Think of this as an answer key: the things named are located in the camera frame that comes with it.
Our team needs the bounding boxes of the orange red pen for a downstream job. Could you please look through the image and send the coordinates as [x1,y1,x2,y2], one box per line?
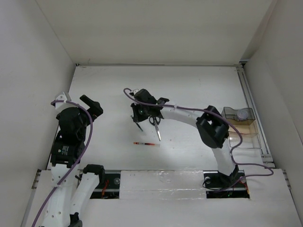
[133,142,160,147]

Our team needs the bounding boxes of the green pen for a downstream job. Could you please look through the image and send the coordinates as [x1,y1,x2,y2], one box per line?
[131,115,143,132]

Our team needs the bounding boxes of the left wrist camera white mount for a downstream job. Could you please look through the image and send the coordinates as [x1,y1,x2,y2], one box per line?
[54,91,72,113]

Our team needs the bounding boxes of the black handled scissors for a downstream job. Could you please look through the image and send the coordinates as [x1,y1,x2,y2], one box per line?
[149,116,161,141]

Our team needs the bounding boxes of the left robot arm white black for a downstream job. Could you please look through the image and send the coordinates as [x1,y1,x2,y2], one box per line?
[32,93,106,227]

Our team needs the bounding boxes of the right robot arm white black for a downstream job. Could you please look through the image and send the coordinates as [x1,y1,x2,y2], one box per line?
[124,88,239,188]

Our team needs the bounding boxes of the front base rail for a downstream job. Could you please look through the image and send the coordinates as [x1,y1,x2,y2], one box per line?
[91,170,250,200]

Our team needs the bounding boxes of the grey transparent container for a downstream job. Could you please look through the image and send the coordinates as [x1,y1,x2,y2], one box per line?
[221,107,256,120]

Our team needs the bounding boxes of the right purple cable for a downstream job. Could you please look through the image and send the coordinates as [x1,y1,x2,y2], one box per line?
[123,87,275,192]

